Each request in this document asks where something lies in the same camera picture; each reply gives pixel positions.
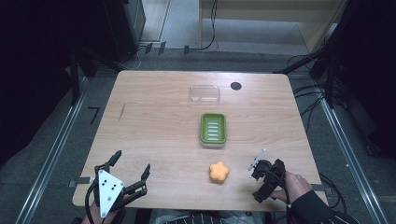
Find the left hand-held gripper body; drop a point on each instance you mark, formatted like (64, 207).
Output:
(108, 190)

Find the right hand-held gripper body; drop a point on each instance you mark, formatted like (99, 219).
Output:
(268, 175)

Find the orange flower-shaped soap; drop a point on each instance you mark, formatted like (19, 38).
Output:
(219, 172)

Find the green soap dish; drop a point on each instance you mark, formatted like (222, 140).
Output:
(213, 129)

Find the person's right hand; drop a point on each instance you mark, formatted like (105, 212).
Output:
(295, 185)

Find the person's left hand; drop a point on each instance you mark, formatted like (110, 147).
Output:
(89, 219)

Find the person's striped clothing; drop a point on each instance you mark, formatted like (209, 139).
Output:
(186, 218)

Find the black table grommet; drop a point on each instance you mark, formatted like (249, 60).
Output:
(235, 86)

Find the clear plastic container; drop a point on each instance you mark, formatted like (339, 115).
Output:
(204, 93)

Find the black cabinet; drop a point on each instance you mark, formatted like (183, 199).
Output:
(124, 25)

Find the light wooden cabinet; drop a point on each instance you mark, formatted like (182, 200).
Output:
(267, 18)

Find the metal floor rail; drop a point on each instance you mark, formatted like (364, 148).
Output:
(53, 155)
(351, 161)

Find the black metal frame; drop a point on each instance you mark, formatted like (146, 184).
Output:
(327, 53)

